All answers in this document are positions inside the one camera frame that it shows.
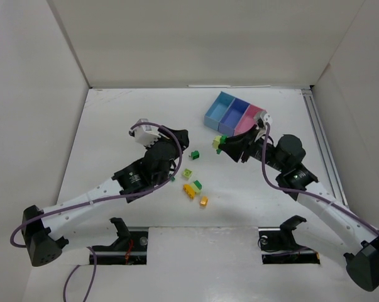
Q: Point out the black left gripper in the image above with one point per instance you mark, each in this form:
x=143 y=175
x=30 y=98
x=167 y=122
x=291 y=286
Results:
x=175 y=138

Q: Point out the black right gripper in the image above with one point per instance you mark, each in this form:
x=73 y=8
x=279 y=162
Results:
x=245 y=147

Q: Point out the green lego plate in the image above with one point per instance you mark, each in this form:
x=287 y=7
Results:
x=224 y=137

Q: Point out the pale green lego tile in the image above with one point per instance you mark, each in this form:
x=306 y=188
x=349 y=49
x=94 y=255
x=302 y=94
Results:
x=216 y=141

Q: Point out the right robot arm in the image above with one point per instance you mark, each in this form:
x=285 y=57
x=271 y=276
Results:
x=357 y=246

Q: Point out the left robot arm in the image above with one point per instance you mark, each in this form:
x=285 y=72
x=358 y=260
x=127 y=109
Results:
x=51 y=231

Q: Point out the dark green lego brick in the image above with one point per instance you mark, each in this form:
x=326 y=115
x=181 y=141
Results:
x=194 y=155

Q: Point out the pink container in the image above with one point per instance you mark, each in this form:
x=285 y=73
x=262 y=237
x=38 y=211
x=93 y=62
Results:
x=247 y=119

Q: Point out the purple blue container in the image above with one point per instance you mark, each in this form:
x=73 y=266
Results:
x=232 y=117

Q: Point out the light green small lego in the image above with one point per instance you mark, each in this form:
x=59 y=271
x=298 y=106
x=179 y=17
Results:
x=187 y=173

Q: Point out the light blue container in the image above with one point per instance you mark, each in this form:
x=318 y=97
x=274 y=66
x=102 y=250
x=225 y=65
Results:
x=217 y=110

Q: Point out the green and pale lego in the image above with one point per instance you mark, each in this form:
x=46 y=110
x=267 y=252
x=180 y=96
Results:
x=196 y=186

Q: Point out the yellow studded lego brick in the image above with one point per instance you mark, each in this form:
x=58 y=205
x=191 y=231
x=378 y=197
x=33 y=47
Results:
x=189 y=191

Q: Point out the orange small lego brick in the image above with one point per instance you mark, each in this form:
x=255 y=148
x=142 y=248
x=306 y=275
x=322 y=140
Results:
x=204 y=201

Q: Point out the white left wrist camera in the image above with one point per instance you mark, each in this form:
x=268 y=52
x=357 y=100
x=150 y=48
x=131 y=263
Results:
x=144 y=135

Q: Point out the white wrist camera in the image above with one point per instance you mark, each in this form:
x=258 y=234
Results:
x=144 y=135
x=262 y=118

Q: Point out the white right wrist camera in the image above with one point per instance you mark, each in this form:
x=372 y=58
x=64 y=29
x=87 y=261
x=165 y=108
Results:
x=262 y=118

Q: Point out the aluminium rail right side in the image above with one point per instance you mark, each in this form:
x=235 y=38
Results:
x=323 y=146

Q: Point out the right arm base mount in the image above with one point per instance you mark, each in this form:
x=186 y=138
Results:
x=278 y=246

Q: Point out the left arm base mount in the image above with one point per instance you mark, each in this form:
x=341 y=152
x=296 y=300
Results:
x=128 y=249

